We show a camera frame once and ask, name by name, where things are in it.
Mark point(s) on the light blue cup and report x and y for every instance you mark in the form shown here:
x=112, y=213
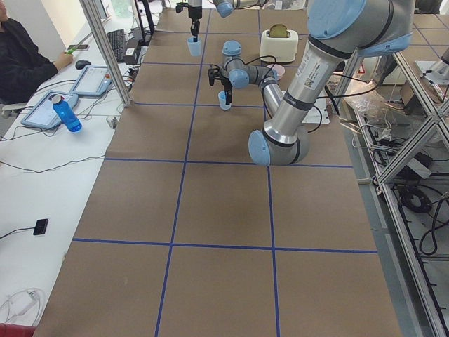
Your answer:
x=194, y=46
x=222, y=98

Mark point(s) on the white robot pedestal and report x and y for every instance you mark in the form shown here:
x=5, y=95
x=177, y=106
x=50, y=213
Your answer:
x=317, y=113

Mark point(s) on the smartphone on desk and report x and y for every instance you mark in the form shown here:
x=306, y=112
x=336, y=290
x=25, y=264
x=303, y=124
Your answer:
x=78, y=47

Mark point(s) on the small black box device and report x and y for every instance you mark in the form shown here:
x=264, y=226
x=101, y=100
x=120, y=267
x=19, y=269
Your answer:
x=40, y=227

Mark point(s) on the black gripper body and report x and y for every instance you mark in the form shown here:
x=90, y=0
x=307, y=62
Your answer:
x=224, y=81
x=193, y=12

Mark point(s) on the cream toaster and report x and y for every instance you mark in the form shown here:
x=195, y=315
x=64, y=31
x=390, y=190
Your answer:
x=280, y=50

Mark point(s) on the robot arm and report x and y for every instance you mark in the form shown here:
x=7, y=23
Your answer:
x=224, y=8
x=336, y=30

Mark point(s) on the black keyboard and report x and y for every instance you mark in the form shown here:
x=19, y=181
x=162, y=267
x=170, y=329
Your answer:
x=117, y=42

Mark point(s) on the blue water bottle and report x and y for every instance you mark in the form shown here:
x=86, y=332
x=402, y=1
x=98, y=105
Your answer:
x=65, y=113

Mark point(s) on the teach pendant tablet near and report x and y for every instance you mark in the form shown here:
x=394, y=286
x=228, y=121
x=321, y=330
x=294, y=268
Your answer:
x=42, y=115

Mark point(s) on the pink bowl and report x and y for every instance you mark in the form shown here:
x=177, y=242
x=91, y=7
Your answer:
x=278, y=71

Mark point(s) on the aluminium frame post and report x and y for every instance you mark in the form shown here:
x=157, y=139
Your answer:
x=93, y=18

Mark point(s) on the toast slice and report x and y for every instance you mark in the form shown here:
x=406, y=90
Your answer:
x=278, y=31

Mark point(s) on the teach pendant tablet far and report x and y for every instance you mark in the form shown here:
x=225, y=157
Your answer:
x=93, y=81

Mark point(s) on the black computer mouse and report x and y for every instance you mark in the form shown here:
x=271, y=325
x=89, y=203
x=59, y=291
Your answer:
x=80, y=64

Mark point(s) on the seated person in black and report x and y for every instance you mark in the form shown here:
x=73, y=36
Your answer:
x=23, y=68

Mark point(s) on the teach pendant tablet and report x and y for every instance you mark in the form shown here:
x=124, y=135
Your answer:
x=93, y=81
x=42, y=115

